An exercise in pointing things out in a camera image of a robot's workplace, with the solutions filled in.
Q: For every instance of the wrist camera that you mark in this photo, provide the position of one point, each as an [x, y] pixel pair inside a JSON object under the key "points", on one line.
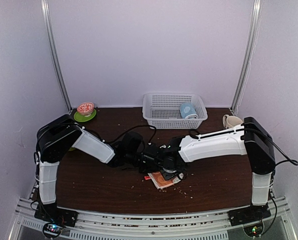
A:
{"points": [[151, 152], [130, 144]]}

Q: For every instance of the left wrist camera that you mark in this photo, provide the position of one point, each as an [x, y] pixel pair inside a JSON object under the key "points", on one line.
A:
{"points": [[130, 144]]}

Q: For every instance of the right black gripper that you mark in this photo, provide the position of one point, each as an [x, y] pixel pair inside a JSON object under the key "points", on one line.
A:
{"points": [[167, 176]]}

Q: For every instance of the right aluminium frame post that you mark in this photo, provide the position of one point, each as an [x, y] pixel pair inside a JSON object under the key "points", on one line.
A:
{"points": [[246, 64]]}

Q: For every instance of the red patterned bowl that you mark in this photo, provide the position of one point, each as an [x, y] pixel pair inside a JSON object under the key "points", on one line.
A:
{"points": [[85, 108]]}

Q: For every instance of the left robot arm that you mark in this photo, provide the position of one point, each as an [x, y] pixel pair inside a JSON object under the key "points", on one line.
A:
{"points": [[56, 138]]}

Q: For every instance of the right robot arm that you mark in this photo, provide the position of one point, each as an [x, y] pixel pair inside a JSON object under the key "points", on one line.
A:
{"points": [[246, 139]]}

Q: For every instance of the beige mug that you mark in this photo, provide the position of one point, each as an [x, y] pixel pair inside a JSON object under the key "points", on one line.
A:
{"points": [[230, 121]]}

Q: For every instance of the aluminium frame post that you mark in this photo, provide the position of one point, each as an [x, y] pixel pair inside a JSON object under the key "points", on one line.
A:
{"points": [[54, 54], [246, 64]]}

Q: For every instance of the blue patterned towel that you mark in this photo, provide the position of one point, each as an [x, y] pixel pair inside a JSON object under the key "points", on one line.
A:
{"points": [[188, 111]]}

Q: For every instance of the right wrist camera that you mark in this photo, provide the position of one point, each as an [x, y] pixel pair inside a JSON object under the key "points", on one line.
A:
{"points": [[151, 152]]}

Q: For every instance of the orange bunny towel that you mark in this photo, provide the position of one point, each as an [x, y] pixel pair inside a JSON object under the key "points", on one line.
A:
{"points": [[159, 181]]}

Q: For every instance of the left aluminium frame post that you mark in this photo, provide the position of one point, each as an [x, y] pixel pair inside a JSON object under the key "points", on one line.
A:
{"points": [[54, 54]]}

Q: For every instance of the aluminium front rail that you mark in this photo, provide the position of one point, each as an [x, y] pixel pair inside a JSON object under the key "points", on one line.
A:
{"points": [[207, 225]]}

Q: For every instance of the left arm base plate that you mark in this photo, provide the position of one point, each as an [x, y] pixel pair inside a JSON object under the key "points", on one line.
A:
{"points": [[55, 225]]}

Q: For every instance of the white plastic basket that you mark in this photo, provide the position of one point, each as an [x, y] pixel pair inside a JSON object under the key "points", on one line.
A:
{"points": [[162, 110]]}

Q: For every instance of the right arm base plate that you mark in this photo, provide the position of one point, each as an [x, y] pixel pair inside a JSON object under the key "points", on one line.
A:
{"points": [[251, 218]]}

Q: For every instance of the green plate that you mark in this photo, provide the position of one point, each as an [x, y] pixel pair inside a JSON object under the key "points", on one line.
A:
{"points": [[82, 118]]}

